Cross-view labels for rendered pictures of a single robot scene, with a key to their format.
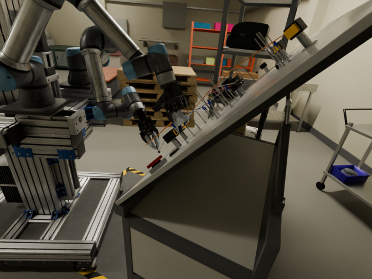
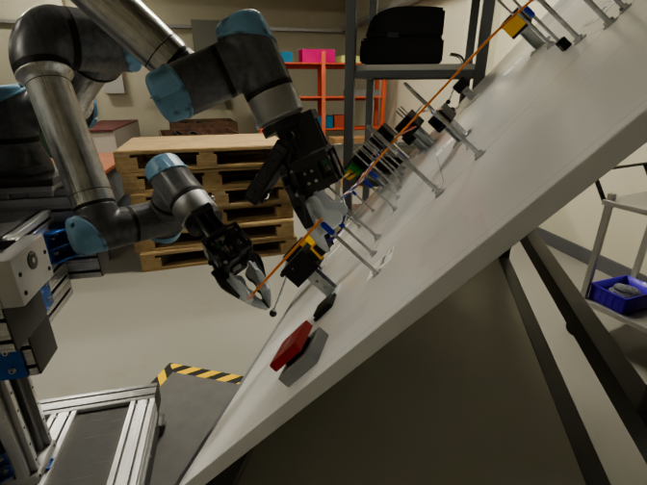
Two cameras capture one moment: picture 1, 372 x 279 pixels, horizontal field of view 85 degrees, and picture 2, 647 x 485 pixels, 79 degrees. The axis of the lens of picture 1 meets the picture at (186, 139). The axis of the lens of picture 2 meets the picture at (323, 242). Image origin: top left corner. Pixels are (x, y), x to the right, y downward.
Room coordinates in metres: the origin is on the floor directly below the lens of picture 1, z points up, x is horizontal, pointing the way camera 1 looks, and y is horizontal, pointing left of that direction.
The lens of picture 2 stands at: (0.23, 0.13, 1.39)
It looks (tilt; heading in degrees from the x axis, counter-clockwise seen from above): 22 degrees down; 351
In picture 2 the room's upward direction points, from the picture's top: straight up
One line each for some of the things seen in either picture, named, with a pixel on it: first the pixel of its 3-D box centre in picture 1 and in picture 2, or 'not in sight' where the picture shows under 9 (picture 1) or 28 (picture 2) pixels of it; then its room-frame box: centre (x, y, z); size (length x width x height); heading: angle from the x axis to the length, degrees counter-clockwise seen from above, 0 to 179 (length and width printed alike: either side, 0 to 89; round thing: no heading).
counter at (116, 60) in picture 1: (118, 61); (111, 143); (8.31, 2.91, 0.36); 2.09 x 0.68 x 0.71; 4
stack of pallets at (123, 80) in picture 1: (159, 94); (213, 194); (3.80, 0.58, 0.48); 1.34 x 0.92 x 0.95; 99
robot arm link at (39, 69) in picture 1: (27, 68); not in sight; (0.96, 0.76, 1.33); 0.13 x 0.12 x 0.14; 5
